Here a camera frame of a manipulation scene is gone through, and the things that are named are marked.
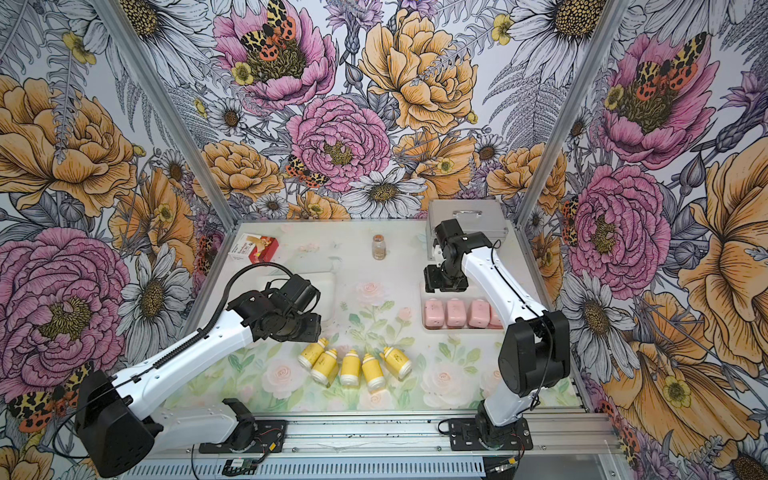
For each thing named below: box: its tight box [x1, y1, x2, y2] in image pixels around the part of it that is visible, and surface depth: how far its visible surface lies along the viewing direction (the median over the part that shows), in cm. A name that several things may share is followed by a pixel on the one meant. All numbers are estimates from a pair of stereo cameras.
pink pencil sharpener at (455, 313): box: [446, 298, 467, 329], surface depth 91 cm
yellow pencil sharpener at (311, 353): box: [297, 337, 329, 370], surface depth 81 cm
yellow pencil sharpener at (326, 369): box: [310, 348, 339, 386], surface depth 80 cm
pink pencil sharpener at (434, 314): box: [424, 298, 445, 330], surface depth 91 cm
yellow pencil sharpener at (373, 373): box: [361, 352, 387, 392], surface depth 79 cm
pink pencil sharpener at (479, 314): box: [468, 299, 490, 329], surface depth 91 cm
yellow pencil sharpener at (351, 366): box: [340, 349, 361, 387], surface depth 80 cm
